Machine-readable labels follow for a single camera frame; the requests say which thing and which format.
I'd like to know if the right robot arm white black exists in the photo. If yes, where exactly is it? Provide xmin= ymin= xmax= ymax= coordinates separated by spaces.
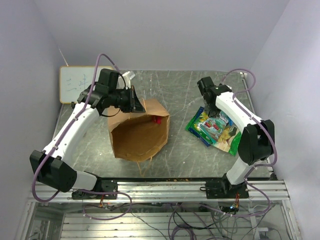
xmin=197 ymin=77 xmax=276 ymax=199

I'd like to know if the red snack packet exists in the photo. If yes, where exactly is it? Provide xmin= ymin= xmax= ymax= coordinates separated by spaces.
xmin=153 ymin=115 xmax=162 ymax=125

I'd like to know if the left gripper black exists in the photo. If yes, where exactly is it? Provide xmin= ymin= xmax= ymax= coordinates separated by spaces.
xmin=108 ymin=85 xmax=146 ymax=113

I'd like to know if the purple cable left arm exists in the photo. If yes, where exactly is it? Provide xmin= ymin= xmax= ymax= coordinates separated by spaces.
xmin=31 ymin=52 xmax=121 ymax=203

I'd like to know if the small whiteboard wooden frame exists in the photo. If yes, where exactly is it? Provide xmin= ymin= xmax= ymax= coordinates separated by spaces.
xmin=58 ymin=65 xmax=114 ymax=105

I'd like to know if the green Fox's biscuit packet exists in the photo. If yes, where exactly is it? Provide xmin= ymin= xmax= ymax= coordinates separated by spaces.
xmin=200 ymin=111 xmax=229 ymax=144

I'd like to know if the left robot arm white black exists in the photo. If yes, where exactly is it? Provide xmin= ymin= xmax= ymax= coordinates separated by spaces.
xmin=29 ymin=68 xmax=146 ymax=199

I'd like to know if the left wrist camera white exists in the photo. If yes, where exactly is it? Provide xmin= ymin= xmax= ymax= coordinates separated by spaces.
xmin=122 ymin=71 xmax=136 ymax=89

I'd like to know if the green cassava chips bag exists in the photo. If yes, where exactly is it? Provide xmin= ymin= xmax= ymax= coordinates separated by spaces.
xmin=185 ymin=106 xmax=242 ymax=156

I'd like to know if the yellow green snack bag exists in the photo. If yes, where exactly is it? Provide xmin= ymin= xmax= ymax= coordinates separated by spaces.
xmin=191 ymin=111 xmax=209 ymax=133

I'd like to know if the brown paper bag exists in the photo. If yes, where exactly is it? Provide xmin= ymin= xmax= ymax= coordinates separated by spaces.
xmin=107 ymin=97 xmax=170 ymax=168

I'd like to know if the aluminium mounting rail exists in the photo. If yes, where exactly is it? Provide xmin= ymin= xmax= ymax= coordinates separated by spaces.
xmin=27 ymin=177 xmax=291 ymax=203

